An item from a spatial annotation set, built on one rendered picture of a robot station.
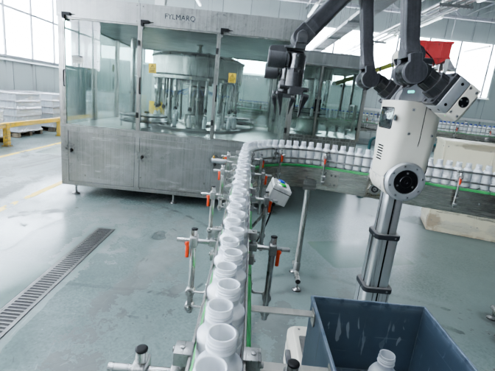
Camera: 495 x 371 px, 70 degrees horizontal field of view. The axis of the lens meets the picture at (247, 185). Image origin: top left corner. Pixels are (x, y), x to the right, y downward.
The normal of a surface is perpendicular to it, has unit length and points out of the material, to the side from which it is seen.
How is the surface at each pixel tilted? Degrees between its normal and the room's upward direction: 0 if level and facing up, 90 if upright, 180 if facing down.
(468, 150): 90
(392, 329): 90
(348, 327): 90
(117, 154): 90
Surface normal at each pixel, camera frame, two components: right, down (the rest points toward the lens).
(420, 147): -0.04, 0.42
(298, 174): 0.11, 0.25
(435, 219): -0.32, 0.20
